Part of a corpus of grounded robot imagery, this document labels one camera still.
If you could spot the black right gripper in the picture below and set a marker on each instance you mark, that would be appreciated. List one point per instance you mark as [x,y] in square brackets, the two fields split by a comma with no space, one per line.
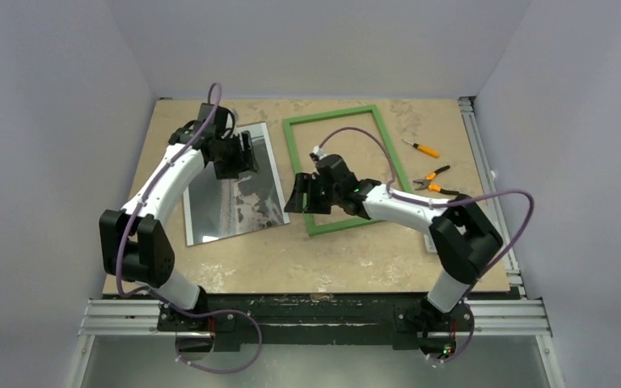
[310,192]

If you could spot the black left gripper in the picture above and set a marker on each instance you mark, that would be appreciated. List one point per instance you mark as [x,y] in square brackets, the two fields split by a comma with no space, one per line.
[242,162]

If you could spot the green wooden picture frame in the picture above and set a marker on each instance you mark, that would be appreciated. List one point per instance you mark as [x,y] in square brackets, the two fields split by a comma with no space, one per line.
[386,143]

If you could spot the black and white photo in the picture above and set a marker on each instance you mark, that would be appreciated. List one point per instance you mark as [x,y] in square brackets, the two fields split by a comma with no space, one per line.
[217,209]

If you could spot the yellow handled screwdriver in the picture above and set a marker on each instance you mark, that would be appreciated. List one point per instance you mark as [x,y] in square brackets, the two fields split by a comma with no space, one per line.
[423,149]

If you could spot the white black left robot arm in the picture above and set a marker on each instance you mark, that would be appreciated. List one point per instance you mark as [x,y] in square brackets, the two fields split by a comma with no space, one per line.
[134,243]

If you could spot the clear plastic box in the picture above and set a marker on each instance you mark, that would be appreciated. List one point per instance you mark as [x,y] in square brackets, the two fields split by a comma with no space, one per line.
[430,244]

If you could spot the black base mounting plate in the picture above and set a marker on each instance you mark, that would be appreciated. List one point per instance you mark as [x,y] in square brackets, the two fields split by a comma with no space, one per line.
[399,320]

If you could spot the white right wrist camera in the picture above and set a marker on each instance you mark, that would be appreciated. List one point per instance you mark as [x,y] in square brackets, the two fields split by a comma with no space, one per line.
[317,154]

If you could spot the orange handled pliers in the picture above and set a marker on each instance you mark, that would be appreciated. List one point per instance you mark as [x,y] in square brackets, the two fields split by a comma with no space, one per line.
[427,183]

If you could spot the aluminium right side rail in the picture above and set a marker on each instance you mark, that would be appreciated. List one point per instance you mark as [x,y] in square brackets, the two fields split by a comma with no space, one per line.
[482,154]

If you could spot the aluminium rail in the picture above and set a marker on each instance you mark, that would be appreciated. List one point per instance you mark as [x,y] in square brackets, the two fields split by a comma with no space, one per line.
[140,317]
[482,154]

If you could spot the aluminium front rail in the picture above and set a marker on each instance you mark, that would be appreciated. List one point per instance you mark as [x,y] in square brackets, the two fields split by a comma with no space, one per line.
[140,317]

